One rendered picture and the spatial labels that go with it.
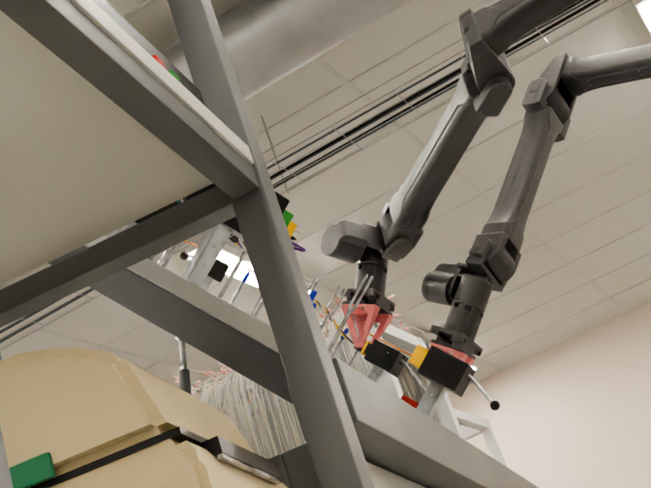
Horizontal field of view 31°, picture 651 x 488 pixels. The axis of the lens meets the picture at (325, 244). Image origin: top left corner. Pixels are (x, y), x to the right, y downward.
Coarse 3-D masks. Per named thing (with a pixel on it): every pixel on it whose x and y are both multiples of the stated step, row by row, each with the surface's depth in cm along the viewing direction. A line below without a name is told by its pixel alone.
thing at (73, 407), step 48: (0, 384) 81; (48, 384) 80; (96, 384) 79; (144, 384) 80; (48, 432) 79; (96, 432) 78; (144, 432) 78; (192, 432) 79; (48, 480) 78; (96, 480) 77; (144, 480) 76; (192, 480) 75; (240, 480) 81
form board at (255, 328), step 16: (96, 240) 122; (144, 272) 119; (160, 272) 119; (176, 288) 117; (192, 288) 117; (192, 304) 126; (208, 304) 116; (224, 304) 115; (224, 320) 114; (240, 320) 114; (256, 320) 113; (256, 336) 113; (272, 336) 112
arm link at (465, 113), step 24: (456, 96) 188; (480, 96) 182; (504, 96) 181; (456, 120) 188; (480, 120) 188; (432, 144) 194; (456, 144) 192; (432, 168) 195; (408, 192) 201; (432, 192) 200; (384, 216) 209; (408, 216) 203; (384, 240) 208
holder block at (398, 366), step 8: (376, 344) 205; (384, 344) 204; (368, 352) 205; (376, 352) 204; (384, 352) 204; (392, 352) 203; (400, 352) 202; (368, 360) 204; (376, 360) 204; (384, 360) 203; (392, 360) 202; (384, 368) 203; (392, 368) 202; (400, 368) 205
